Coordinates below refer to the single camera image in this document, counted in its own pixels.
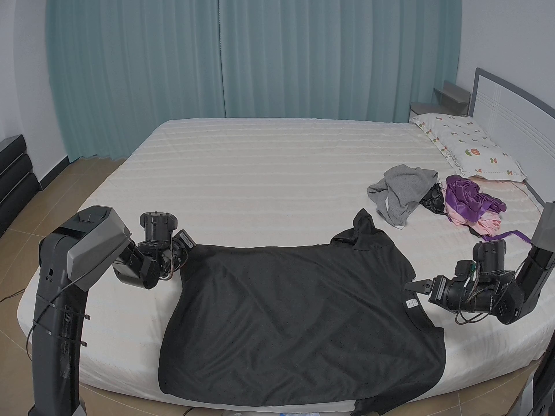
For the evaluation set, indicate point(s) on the dark grey garment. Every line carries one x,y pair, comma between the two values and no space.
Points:
473,229

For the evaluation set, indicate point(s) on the black T-shirt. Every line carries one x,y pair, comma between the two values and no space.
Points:
303,319

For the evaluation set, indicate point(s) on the bed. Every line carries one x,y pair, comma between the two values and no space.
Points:
260,167

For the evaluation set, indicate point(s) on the purple satin garment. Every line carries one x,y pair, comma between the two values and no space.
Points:
464,197

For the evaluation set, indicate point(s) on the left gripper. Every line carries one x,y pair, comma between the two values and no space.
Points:
185,243

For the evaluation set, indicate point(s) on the pink garment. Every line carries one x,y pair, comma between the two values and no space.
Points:
488,223

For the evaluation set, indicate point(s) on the grey bedside table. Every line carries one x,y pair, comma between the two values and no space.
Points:
451,95

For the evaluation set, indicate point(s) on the blue-green curtain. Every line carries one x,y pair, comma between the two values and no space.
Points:
338,46
130,59

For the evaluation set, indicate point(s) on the white printed pillow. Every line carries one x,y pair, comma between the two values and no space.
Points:
468,145

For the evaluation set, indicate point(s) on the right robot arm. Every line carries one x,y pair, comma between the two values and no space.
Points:
537,271

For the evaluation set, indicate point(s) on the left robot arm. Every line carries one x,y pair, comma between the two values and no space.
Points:
56,319

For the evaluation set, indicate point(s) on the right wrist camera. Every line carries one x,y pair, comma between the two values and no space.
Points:
465,271

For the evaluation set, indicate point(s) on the black glossy garment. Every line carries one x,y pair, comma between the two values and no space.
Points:
433,199

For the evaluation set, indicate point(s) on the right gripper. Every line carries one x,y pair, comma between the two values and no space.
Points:
444,293

